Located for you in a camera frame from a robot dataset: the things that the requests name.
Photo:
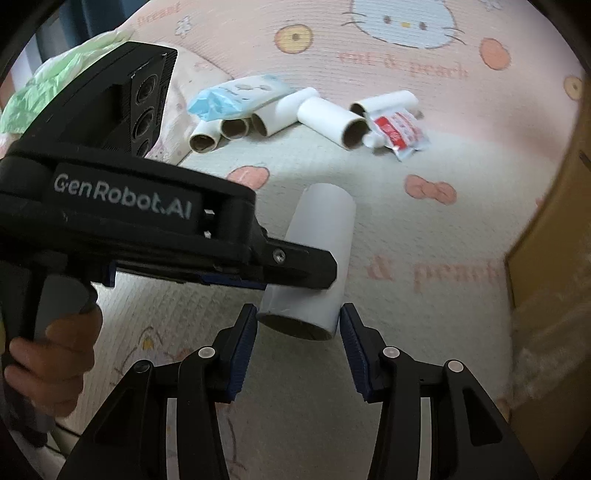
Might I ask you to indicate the light blue wipes packet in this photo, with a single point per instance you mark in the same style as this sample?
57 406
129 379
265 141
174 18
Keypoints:
240 92

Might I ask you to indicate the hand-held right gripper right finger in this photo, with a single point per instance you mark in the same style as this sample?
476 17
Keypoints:
355 355

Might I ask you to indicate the white red label sachet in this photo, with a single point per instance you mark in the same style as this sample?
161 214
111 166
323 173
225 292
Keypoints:
397 131

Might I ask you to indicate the brown cardboard box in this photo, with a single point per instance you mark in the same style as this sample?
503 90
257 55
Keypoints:
545 258

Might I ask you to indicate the white cardboard tube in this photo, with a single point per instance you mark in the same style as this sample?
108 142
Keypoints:
235 127
388 101
205 136
328 120
318 230
281 113

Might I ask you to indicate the person's left hand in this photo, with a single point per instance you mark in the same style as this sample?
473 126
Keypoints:
55 364

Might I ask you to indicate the green plastic bag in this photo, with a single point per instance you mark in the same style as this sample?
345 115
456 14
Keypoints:
46 87

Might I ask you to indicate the pink cartoon cat blanket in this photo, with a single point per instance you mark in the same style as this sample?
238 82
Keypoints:
415 230

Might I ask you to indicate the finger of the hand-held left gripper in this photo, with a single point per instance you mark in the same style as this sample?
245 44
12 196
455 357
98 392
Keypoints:
300 263

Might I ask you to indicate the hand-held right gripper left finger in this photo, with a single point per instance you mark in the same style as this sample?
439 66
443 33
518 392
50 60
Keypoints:
240 360

